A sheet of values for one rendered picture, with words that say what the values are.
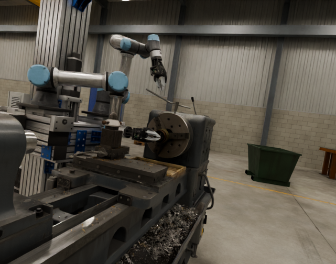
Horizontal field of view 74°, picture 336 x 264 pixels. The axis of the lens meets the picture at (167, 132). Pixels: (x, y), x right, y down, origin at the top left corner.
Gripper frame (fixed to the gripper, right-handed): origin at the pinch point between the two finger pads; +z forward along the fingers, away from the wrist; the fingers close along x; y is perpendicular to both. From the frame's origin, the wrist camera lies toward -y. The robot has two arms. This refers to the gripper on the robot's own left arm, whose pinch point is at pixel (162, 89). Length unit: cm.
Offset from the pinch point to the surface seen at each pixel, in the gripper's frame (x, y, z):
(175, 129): 2.6, -7.5, 26.6
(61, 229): -4, 90, 54
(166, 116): -2.3, -7.5, 17.1
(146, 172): 7, 55, 46
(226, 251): 9, -88, 148
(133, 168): 2, 55, 44
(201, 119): 17.4, -23.8, 22.0
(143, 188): 5, 57, 52
